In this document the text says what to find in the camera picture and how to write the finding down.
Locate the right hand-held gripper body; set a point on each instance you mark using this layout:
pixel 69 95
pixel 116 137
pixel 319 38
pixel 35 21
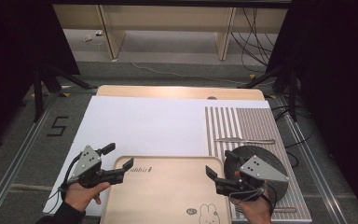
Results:
pixel 261 171

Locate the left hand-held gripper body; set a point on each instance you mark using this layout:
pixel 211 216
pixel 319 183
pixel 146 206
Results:
pixel 87 161

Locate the black round plate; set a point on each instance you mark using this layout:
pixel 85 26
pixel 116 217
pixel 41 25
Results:
pixel 272 154

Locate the wooden tray with rabbit print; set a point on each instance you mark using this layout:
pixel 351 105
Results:
pixel 167 193

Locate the person's left hand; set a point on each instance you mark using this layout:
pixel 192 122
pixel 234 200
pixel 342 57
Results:
pixel 80 196

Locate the person's right hand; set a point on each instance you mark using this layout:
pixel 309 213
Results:
pixel 254 208

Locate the silver table knife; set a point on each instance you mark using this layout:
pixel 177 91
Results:
pixel 245 141

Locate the white board sheet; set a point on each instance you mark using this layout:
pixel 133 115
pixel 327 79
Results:
pixel 136 124

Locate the striped placemat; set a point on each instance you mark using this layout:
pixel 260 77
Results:
pixel 261 124

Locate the black metal stand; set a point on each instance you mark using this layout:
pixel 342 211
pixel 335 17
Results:
pixel 42 90
pixel 287 84

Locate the black curtain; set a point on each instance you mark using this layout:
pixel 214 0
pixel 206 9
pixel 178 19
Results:
pixel 6 62
pixel 338 93

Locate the white plug adapter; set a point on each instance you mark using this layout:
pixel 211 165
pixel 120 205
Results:
pixel 87 38

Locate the beige desk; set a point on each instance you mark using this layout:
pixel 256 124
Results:
pixel 167 18

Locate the aluminium floor rail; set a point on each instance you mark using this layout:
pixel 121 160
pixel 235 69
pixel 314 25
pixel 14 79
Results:
pixel 12 168
pixel 317 168

